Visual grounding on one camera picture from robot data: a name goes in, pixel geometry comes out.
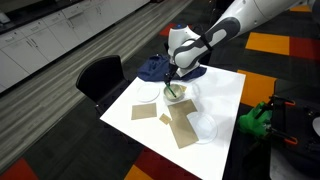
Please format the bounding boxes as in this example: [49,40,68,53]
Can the black stand platform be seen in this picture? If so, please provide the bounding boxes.
[269,94,320,168]

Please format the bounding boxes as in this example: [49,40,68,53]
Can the white round disc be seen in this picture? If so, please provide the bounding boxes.
[312,116,320,137]

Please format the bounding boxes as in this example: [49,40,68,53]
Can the orange and black clamp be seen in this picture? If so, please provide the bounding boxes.
[266,128,299,146]
[254,94,297,119]

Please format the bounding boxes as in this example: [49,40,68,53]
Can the white cabinets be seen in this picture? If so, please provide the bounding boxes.
[0,0,151,94]

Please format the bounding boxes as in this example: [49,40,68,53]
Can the large clear plate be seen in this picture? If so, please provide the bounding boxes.
[186,112,219,145]

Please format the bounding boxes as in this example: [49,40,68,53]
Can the small white plate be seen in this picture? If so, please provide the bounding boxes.
[135,83,161,103]

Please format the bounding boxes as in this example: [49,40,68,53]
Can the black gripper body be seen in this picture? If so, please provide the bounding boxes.
[165,63,180,82]

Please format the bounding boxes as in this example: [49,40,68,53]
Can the white bowl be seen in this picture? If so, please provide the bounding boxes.
[163,83,185,102]

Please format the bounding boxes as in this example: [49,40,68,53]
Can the green pen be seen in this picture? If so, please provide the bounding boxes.
[165,84,177,99]

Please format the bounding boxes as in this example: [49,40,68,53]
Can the blue cloth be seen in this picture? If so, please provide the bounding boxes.
[137,54,208,83]

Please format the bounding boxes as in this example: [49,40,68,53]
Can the L-shaped brown cardboard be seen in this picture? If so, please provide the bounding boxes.
[167,98,200,150]

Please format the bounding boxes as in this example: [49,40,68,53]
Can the small tan square card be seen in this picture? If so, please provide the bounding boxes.
[158,113,172,126]

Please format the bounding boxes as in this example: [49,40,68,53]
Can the rectangular brown cardboard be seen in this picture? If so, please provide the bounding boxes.
[130,102,158,121]

